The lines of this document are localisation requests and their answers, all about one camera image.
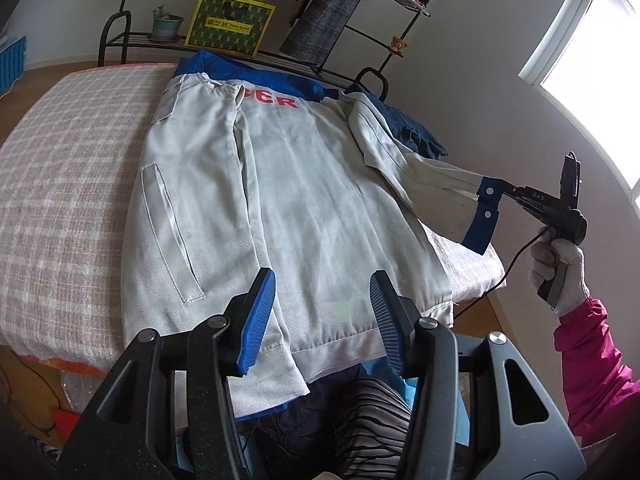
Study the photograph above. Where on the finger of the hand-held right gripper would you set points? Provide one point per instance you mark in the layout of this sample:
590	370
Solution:
530	195

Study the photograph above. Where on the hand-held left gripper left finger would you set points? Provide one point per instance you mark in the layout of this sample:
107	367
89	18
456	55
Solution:
257	320

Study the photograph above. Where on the white and blue jacket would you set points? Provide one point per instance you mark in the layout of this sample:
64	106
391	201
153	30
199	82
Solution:
300	185

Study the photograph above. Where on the grey plaid coat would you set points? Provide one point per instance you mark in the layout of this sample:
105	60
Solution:
325	15

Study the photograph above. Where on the dark navy cloth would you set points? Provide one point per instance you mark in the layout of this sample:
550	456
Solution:
300	425

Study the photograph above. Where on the black metal clothes rack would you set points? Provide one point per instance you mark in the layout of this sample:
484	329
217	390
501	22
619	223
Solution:
140	39

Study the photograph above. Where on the small potted plant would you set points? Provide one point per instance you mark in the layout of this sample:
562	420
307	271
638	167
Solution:
166	27

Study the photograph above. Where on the yellow and green box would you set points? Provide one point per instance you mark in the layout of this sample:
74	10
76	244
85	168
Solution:
227	25

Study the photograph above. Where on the light blue cloth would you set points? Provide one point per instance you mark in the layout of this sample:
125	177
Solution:
406	391

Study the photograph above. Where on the window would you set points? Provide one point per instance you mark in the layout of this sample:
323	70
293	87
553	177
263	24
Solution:
600	85

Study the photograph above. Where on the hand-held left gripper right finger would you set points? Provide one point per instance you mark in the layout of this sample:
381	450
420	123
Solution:
387	320

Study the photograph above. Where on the person's right hand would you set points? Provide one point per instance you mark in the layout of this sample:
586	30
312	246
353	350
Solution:
577	275

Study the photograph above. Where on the blue slatted crate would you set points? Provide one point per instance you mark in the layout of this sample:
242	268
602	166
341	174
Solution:
11	67

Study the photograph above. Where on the pink plaid blanket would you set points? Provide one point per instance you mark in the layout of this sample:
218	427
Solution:
65	185

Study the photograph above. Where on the small teddy bear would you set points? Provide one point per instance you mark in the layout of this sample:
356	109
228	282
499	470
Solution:
398	45

